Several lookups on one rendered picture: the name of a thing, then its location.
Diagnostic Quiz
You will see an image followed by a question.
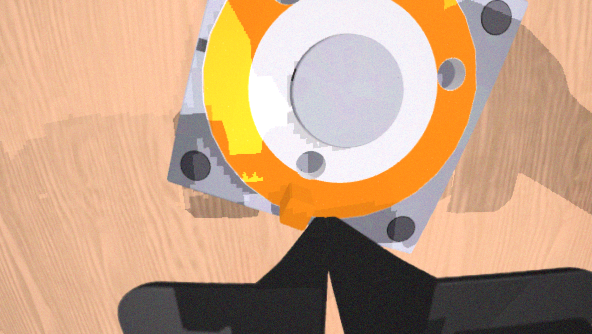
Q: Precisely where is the orange round plate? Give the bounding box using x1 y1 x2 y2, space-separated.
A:
202 0 477 231

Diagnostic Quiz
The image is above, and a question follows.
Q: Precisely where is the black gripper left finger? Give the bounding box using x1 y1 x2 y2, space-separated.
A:
117 217 330 334

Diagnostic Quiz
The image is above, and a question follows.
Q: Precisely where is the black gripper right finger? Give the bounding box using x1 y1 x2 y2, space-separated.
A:
326 217 592 334

